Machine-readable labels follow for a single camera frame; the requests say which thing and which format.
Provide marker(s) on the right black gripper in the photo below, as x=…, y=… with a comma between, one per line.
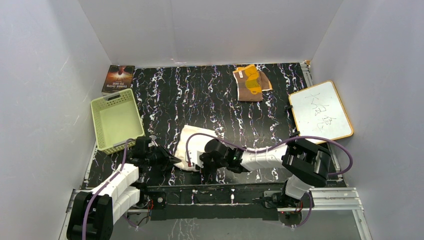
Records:
x=206, y=169

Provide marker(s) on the brown and yellow cloth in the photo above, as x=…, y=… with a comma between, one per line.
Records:
x=251, y=83

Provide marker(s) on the white terry towel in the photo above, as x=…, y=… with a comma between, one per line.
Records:
x=196, y=143

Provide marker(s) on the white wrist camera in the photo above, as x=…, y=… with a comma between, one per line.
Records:
x=153, y=139
x=193, y=157

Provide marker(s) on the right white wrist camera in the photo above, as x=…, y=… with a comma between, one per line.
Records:
x=193, y=157

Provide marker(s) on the light green plastic basket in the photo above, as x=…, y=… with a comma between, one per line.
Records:
x=116, y=119

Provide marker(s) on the aluminium frame rail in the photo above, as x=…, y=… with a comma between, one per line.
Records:
x=250, y=201

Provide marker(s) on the dark cover paperback book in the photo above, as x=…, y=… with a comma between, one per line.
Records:
x=119, y=77

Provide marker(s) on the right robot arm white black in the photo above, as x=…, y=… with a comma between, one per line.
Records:
x=308, y=162

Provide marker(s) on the whiteboard with wooden frame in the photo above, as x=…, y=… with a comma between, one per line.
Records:
x=319, y=112

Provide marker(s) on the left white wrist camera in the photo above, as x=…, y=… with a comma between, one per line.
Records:
x=153, y=139

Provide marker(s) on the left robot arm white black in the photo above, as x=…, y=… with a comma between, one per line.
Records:
x=94, y=213

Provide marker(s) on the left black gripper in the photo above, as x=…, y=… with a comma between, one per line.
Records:
x=166, y=163

